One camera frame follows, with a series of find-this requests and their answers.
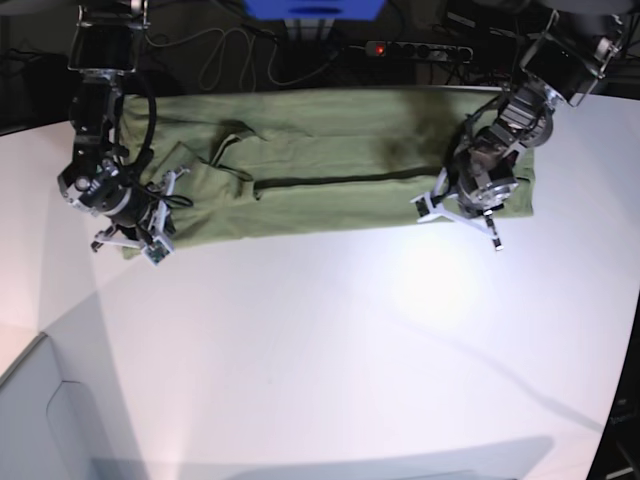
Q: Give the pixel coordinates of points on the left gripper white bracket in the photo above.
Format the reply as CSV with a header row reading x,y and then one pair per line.
x,y
430,206

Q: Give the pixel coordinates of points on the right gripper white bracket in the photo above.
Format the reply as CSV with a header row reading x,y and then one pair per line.
x,y
141,221

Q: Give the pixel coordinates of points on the green T-shirt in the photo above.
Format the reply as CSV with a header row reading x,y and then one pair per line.
x,y
303,161

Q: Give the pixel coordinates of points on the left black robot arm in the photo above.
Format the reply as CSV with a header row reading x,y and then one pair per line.
x,y
562,65

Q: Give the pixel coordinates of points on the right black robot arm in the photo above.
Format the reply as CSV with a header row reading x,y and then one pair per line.
x,y
103,177

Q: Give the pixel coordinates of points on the black power strip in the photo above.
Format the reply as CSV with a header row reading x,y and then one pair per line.
x,y
428,52

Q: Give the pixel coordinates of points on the blue box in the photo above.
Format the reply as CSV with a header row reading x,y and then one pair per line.
x,y
314,9

